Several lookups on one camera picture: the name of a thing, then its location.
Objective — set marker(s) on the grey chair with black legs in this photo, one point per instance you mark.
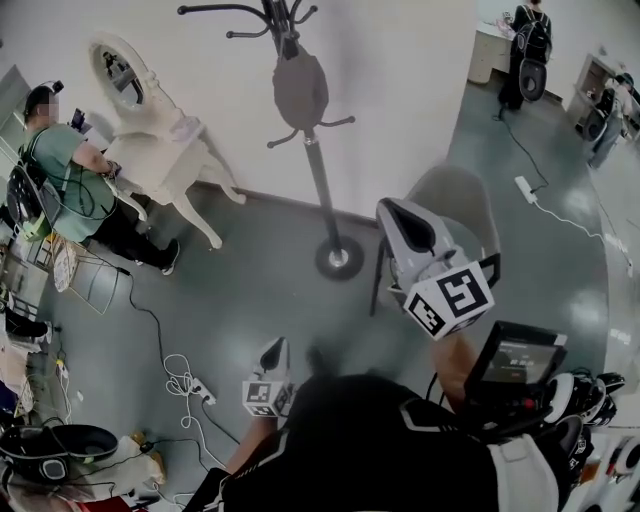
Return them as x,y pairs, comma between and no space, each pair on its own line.
450,195

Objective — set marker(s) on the white power strip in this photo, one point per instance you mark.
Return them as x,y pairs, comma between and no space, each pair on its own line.
526,189
204,391

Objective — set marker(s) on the person's left forearm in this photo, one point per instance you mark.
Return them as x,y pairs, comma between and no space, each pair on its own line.
250,445

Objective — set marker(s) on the pale purple packet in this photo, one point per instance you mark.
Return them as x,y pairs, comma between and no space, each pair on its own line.
185,127

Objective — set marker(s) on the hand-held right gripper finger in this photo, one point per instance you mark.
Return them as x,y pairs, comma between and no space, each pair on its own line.
395,245
446,235

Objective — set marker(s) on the small black monitor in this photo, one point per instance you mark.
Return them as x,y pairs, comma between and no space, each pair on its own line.
515,365

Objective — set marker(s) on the white dressing table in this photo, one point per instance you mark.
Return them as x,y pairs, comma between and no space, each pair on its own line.
170,165

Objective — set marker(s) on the white shelf with devices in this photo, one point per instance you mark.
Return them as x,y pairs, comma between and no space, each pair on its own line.
620,465

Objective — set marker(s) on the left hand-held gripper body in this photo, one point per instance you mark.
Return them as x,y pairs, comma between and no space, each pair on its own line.
260,395

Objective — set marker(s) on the white round counter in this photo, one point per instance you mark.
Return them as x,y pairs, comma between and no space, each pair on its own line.
485,50

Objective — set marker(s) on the black oval backpack pod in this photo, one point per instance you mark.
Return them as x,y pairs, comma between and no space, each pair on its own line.
75,442

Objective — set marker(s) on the person's black shirt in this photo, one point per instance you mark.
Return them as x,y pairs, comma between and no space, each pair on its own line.
360,450

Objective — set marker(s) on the beige cabinet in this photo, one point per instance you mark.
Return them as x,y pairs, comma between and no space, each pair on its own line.
590,85

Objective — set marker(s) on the white patterned cloth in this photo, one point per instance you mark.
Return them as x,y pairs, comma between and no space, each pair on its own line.
64,267

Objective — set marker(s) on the white oval mirror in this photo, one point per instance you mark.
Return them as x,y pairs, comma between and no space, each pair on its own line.
117,70

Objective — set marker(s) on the grey handbag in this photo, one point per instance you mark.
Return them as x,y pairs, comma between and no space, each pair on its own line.
300,90

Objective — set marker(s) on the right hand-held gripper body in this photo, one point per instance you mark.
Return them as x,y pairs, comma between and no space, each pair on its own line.
460,295

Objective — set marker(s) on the black metal coat rack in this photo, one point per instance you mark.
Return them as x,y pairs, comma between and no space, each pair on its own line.
316,175

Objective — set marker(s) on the person's right forearm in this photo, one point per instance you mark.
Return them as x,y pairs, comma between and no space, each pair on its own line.
455,370

